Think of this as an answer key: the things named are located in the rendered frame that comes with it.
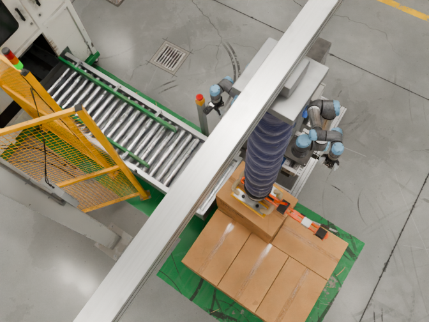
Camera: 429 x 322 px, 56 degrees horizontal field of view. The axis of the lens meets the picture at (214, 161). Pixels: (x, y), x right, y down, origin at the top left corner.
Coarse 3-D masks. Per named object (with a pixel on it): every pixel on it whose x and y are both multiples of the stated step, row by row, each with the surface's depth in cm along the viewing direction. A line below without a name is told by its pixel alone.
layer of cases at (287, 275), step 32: (224, 224) 385; (288, 224) 383; (192, 256) 376; (224, 256) 375; (256, 256) 374; (288, 256) 373; (320, 256) 371; (224, 288) 365; (256, 288) 364; (288, 288) 363; (320, 288) 362; (288, 320) 354
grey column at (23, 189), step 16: (0, 160) 211; (0, 176) 218; (16, 176) 229; (0, 192) 225; (16, 192) 237; (32, 192) 251; (48, 192) 263; (32, 208) 261; (48, 208) 277; (64, 208) 297; (64, 224) 310; (80, 224) 334; (96, 224) 362; (112, 224) 444; (96, 240) 382; (112, 240) 419; (128, 240) 437; (112, 256) 432
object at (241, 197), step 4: (236, 188) 342; (240, 188) 342; (232, 192) 341; (244, 192) 340; (232, 196) 340; (236, 196) 340; (240, 196) 339; (244, 196) 337; (240, 200) 339; (244, 200) 338; (244, 204) 338; (248, 204) 337; (256, 204) 334; (260, 204) 336; (252, 208) 336; (256, 208) 335; (256, 212) 335; (260, 212) 334; (260, 216) 334; (264, 216) 333
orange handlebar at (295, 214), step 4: (244, 176) 334; (272, 196) 326; (268, 200) 326; (276, 204) 324; (288, 212) 321; (292, 212) 321; (296, 212) 321; (292, 216) 320; (296, 216) 320; (300, 216) 320; (300, 220) 319; (312, 224) 318; (308, 228) 317; (312, 228) 317
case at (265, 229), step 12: (240, 168) 362; (228, 180) 359; (228, 192) 355; (228, 204) 352; (240, 204) 350; (264, 204) 350; (240, 216) 357; (252, 216) 347; (276, 216) 346; (288, 216) 381; (252, 228) 365; (264, 228) 343; (276, 228) 342; (264, 240) 374
